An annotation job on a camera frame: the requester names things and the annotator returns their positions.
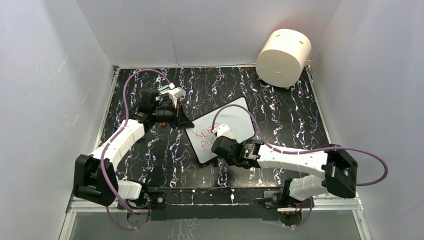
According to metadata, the cream cylindrical container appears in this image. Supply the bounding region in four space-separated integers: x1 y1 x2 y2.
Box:
255 28 312 88

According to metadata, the teal and cream eraser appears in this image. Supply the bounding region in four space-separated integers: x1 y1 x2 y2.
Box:
157 85 171 95

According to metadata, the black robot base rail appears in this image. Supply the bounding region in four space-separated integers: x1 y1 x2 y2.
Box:
142 187 304 222

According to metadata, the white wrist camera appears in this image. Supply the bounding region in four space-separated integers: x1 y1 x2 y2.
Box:
159 83 186 108
211 123 235 140

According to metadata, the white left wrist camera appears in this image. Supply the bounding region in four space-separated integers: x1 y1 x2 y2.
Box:
159 83 186 108

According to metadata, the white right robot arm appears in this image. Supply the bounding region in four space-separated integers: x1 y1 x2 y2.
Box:
211 136 358 207

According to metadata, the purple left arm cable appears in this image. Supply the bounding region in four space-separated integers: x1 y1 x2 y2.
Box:
99 68 171 231

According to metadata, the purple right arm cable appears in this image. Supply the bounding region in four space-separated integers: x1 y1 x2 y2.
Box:
211 103 389 229

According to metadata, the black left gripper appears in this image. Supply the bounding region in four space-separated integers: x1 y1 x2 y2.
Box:
153 102 195 131

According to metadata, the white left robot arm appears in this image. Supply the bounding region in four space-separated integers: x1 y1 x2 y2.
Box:
72 87 194 210

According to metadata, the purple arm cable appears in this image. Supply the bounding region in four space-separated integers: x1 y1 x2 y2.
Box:
99 68 171 231
211 103 389 229

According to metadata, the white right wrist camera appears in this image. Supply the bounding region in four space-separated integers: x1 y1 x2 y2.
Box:
211 123 235 140

